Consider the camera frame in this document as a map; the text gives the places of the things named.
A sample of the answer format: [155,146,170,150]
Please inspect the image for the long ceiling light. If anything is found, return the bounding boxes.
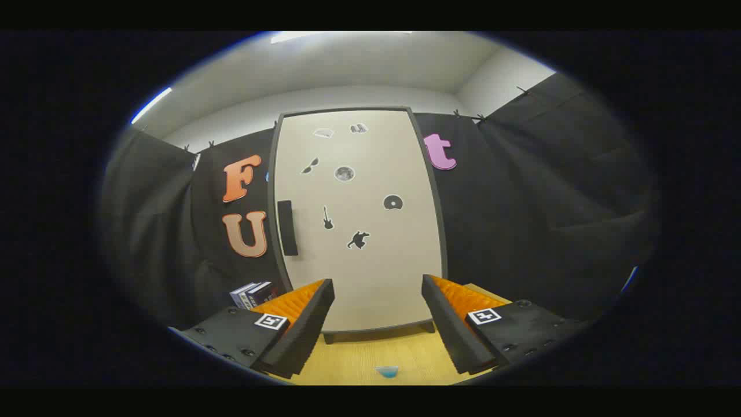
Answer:
[130,86,174,126]

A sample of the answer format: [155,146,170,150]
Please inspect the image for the black backdrop cloth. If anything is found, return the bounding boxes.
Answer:
[100,72,662,332]

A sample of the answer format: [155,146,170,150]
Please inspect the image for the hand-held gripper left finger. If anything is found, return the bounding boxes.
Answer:
[173,279,336,379]

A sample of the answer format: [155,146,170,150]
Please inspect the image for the black cabinet door handle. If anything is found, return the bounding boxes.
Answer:
[277,200,299,257]

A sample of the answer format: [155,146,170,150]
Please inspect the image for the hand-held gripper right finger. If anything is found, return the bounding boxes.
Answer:
[421,274,586,375]

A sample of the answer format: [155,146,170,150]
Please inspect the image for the white cabinet with stickers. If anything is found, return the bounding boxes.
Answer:
[269,106,450,346]

